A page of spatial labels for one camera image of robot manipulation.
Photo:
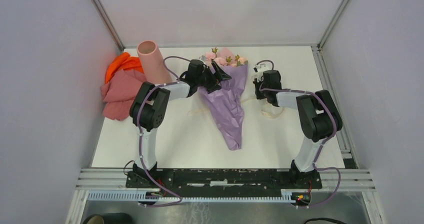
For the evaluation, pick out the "black round object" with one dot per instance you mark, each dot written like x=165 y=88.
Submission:
x=109 y=218

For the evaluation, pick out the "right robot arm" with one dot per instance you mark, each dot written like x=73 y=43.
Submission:
x=318 y=115

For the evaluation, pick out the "pink cylindrical vase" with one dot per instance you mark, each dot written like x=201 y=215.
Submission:
x=152 y=63

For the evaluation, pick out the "pink cloth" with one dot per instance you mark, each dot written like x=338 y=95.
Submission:
x=119 y=93

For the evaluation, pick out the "cream printed ribbon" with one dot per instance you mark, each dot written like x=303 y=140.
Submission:
x=267 y=110

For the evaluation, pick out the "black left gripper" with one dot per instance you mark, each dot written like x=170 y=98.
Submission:
x=215 y=79

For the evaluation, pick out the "orange cloth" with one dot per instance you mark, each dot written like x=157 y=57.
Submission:
x=125 y=62

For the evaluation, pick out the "purple paper flower bouquet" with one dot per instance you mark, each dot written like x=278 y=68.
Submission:
x=229 y=125

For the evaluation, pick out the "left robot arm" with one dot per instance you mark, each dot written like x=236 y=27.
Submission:
x=151 y=101

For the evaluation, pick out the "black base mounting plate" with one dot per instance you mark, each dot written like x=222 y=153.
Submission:
x=223 y=183

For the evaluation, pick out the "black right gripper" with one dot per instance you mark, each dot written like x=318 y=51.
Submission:
x=256 y=85

